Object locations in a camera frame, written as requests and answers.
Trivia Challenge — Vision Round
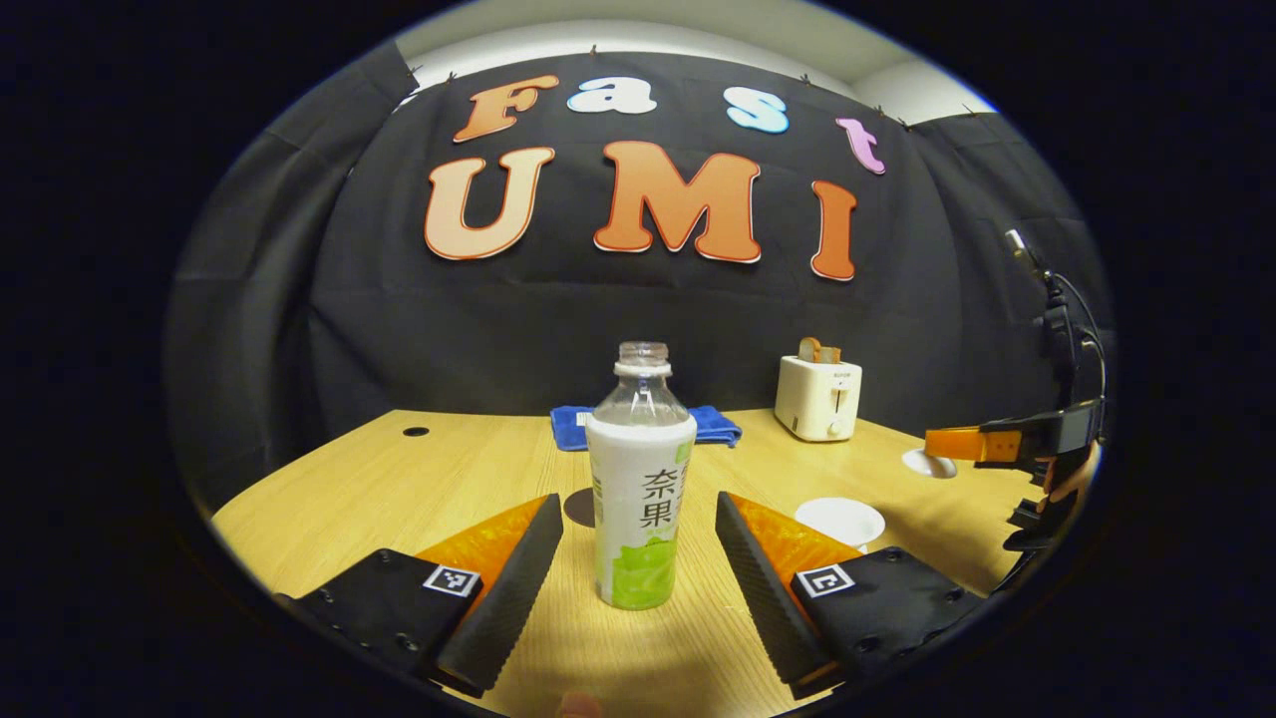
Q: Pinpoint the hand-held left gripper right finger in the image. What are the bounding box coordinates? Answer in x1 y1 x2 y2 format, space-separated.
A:
715 490 990 701

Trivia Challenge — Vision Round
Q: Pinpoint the blue folded towel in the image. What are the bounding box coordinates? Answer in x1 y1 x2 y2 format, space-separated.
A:
550 404 744 452

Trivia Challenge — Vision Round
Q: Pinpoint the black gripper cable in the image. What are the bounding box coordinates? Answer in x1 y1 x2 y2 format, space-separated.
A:
1055 271 1111 402

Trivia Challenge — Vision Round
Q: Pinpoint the white toaster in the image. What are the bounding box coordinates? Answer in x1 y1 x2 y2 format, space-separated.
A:
775 356 863 443

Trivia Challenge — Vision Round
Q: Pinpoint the white teacup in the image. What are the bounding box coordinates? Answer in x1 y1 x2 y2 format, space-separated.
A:
795 497 886 549

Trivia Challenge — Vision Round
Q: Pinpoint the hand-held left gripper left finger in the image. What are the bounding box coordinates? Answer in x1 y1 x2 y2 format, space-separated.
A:
277 493 565 699

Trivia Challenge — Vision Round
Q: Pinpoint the clear water bottle white label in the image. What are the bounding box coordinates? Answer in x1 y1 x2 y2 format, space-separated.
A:
585 342 698 611

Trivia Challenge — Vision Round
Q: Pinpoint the black backdrop cloth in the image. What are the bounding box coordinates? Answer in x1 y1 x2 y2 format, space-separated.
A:
164 45 1117 520

